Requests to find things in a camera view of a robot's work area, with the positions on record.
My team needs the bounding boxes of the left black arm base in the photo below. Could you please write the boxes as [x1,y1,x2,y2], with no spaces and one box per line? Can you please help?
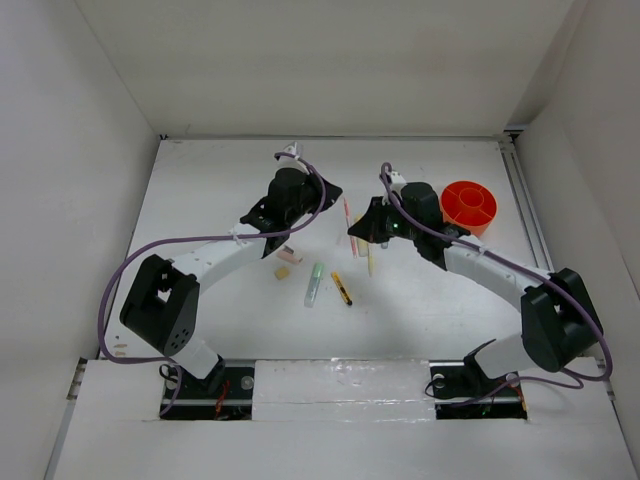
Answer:
[158,362,256,421]

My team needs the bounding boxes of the orange round compartment container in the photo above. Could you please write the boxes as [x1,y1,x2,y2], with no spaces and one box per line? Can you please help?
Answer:
[440,180,498,237]

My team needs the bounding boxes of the thin yellow pen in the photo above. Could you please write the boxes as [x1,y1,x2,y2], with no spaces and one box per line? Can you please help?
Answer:
[367,244,375,278]

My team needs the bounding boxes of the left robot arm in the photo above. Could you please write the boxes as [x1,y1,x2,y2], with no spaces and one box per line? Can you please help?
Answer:
[119,143,343,397]

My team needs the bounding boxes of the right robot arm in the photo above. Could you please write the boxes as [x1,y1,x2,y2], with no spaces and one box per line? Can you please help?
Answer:
[348,163,613,406]

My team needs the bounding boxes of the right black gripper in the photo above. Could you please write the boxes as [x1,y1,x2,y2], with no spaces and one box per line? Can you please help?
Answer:
[348,196,421,244]

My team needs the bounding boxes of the yellow highlighter marker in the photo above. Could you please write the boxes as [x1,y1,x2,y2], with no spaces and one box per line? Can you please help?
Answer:
[353,215,371,257]

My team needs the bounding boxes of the yellow black utility knife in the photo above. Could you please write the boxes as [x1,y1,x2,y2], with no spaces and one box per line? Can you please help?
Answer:
[331,272,353,306]

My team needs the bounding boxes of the green clear highlighter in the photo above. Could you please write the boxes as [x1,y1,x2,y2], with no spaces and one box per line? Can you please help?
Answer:
[304,262,324,308]

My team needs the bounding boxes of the small tan eraser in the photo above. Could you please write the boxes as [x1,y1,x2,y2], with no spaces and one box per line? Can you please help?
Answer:
[274,267,290,280]

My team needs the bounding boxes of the pink white eraser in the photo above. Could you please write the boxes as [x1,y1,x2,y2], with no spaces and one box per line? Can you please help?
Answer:
[276,245,303,265]

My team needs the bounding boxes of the red pen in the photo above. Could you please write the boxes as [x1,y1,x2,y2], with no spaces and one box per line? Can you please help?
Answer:
[342,197,359,258]

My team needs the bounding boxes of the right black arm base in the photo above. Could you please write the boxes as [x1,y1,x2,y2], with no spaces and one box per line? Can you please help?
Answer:
[424,342,528,420]

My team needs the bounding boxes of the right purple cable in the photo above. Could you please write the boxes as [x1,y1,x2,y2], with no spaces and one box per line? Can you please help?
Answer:
[379,161,615,407]

